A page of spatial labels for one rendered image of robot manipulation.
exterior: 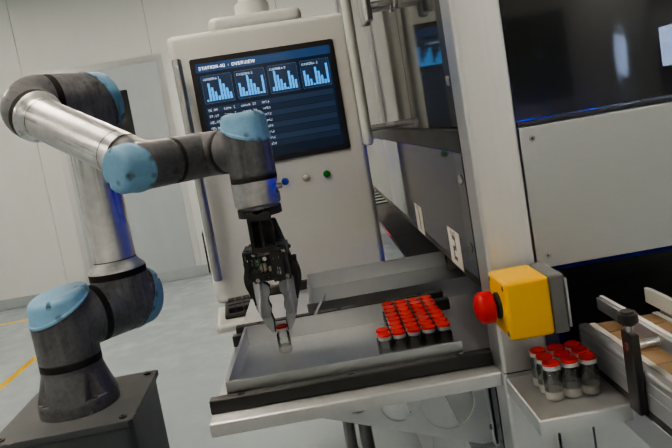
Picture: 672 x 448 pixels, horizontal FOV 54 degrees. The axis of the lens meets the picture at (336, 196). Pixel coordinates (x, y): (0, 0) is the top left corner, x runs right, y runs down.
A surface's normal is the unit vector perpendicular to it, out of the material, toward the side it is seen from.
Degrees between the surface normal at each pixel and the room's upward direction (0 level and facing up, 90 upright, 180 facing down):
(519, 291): 90
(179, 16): 90
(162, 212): 90
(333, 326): 90
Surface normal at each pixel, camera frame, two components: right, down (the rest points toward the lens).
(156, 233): 0.04, 0.11
